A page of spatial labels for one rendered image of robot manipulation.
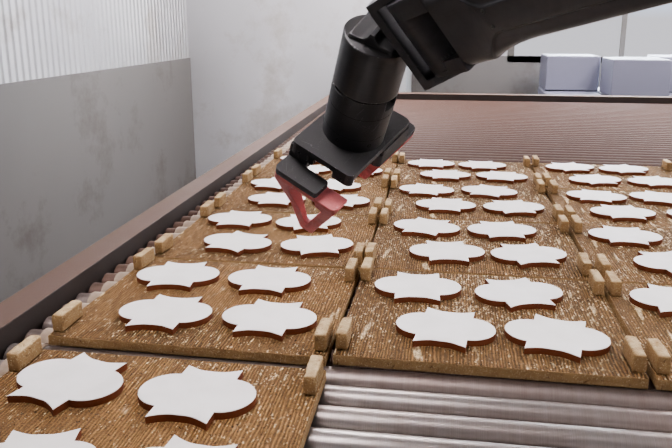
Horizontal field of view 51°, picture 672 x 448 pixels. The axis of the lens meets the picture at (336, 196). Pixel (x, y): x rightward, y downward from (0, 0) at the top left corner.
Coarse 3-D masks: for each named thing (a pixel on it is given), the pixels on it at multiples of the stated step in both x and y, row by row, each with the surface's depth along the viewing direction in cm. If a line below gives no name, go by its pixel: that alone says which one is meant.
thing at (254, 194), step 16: (384, 176) 193; (224, 192) 175; (240, 192) 186; (256, 192) 186; (272, 192) 186; (352, 192) 186; (368, 192) 186; (384, 192) 186; (224, 208) 170; (240, 208) 170; (256, 208) 170; (272, 208) 170; (288, 208) 170; (352, 208) 169; (368, 208) 170
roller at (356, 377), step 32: (96, 352) 100; (128, 352) 100; (352, 384) 94; (384, 384) 93; (416, 384) 93; (448, 384) 92; (480, 384) 92; (512, 384) 92; (544, 384) 91; (576, 384) 92
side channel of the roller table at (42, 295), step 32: (288, 128) 287; (256, 160) 238; (192, 192) 180; (128, 224) 152; (160, 224) 158; (96, 256) 132; (128, 256) 142; (32, 288) 116; (64, 288) 118; (0, 320) 104; (32, 320) 109; (0, 352) 101
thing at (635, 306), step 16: (608, 272) 120; (608, 288) 118; (624, 288) 120; (640, 288) 117; (656, 288) 117; (624, 304) 113; (640, 304) 112; (656, 304) 110; (624, 320) 107; (640, 320) 107; (656, 320) 107; (640, 336) 102; (656, 336) 102; (656, 352) 91; (656, 368) 91; (656, 384) 90
